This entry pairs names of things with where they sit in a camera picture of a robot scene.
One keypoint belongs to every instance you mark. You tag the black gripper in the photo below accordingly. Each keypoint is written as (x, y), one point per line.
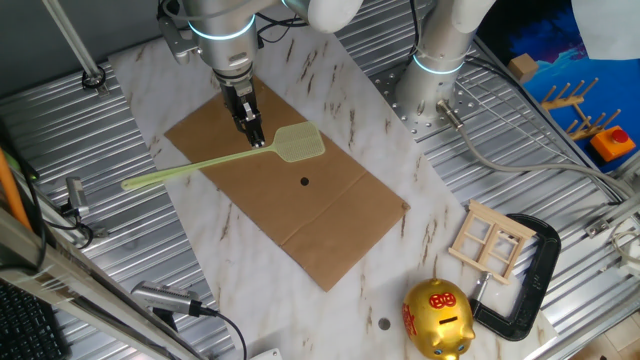
(237, 95)

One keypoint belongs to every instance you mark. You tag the light green plastic flyswatter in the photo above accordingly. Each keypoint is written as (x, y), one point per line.
(300, 142)

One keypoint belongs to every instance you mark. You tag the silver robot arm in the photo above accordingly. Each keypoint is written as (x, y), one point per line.
(225, 45)

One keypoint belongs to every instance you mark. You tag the brown cardboard sheet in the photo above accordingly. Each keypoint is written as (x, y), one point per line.
(310, 225)

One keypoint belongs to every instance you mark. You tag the white marble board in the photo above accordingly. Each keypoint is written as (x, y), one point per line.
(260, 300)

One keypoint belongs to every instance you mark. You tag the thin metal stand rod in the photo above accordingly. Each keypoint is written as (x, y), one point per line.
(70, 37)

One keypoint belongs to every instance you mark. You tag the white flat object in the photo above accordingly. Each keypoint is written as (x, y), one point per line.
(267, 355)

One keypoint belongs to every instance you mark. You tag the small gray round disc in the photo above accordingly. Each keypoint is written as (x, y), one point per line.
(384, 323)

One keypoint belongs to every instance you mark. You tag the orange pole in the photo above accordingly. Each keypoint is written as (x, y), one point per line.
(10, 190)

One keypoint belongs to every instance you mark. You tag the golden piggy bank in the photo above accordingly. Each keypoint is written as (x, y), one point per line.
(440, 320)

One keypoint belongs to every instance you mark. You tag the wooden cube block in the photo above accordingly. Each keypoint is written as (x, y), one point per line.
(523, 67)

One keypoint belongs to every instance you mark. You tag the black keyboard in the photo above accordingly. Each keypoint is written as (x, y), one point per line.
(25, 330)

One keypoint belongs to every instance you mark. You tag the wooden peg rack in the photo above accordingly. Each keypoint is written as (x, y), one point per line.
(560, 103)
(582, 132)

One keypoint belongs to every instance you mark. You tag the black C-clamp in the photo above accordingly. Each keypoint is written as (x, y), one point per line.
(542, 280)

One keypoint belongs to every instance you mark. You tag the orange emergency stop box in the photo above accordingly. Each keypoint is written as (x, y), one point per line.
(610, 147)

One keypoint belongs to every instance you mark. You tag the blue printed mat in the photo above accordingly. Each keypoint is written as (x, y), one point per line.
(620, 90)

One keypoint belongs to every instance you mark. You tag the white paper sheet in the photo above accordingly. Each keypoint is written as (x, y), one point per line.
(610, 30)

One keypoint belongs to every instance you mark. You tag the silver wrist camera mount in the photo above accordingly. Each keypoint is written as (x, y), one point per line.
(177, 42)

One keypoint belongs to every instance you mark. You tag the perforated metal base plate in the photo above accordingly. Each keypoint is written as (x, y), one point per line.
(395, 107)

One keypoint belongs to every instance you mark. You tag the small gray camera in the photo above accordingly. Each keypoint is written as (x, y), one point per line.
(76, 195)

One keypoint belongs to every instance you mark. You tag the silver ribbed camera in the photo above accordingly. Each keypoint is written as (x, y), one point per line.
(165, 297)

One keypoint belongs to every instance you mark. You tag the aluminium frame bar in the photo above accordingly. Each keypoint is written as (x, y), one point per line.
(75, 285)

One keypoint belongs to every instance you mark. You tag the small wooden window frame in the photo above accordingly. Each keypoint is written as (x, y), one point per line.
(500, 218)

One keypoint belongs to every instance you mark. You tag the aluminium profile bracket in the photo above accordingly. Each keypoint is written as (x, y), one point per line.
(615, 215)

